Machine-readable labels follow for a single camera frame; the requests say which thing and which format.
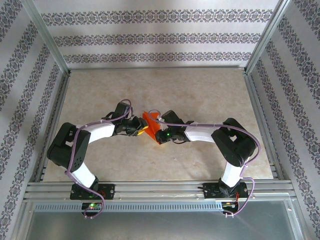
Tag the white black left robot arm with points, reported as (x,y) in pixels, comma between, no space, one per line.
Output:
(85,175)

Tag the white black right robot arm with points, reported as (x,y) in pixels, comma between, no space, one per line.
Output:
(231,175)

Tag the grey metal sheet panel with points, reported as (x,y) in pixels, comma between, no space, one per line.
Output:
(160,227)

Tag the controller board with green light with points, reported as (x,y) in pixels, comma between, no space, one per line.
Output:
(91,206)

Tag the controller board with orange light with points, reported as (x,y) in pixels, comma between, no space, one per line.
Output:
(228,204)

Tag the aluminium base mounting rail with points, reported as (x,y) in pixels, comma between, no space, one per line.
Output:
(160,190)

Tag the aluminium rail along patterned wall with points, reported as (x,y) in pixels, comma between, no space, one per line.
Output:
(157,67)

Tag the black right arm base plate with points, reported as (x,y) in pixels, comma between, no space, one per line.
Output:
(210,191)

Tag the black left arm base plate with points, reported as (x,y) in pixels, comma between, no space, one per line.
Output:
(108,191)

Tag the aluminium side rail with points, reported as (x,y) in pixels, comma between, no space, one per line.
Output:
(58,100)
(256,100)

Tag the aluminium frame post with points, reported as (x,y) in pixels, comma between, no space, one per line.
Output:
(267,37)
(47,37)

